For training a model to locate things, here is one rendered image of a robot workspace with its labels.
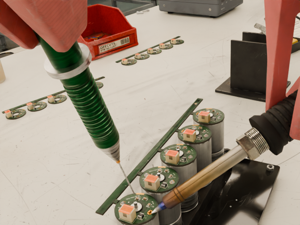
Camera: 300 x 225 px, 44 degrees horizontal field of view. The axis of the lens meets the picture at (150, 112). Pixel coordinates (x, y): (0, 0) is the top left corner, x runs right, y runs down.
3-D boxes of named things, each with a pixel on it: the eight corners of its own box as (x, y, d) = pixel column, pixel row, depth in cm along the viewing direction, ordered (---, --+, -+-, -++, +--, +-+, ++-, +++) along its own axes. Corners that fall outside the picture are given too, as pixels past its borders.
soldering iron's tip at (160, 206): (155, 218, 20) (170, 208, 20) (150, 213, 20) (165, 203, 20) (152, 212, 21) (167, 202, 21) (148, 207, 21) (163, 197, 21)
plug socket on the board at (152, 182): (162, 183, 23) (161, 174, 22) (155, 192, 22) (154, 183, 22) (151, 180, 23) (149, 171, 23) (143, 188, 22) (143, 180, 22)
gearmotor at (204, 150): (216, 181, 30) (216, 127, 28) (205, 200, 28) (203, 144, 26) (189, 173, 31) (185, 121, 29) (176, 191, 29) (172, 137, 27)
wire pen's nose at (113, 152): (101, 167, 16) (89, 147, 15) (110, 147, 17) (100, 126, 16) (123, 171, 16) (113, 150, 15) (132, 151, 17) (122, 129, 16)
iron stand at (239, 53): (252, 125, 46) (306, 72, 39) (200, 78, 47) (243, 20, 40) (269, 104, 50) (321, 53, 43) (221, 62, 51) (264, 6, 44)
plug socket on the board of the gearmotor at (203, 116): (211, 118, 29) (211, 111, 29) (207, 123, 28) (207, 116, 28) (202, 117, 29) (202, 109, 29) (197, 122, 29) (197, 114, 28)
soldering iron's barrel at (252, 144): (176, 220, 20) (273, 153, 20) (161, 204, 19) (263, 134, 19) (167, 203, 22) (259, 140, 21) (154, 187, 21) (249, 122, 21)
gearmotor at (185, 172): (203, 203, 28) (202, 147, 26) (190, 225, 26) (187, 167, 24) (174, 194, 29) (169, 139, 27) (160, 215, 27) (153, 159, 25)
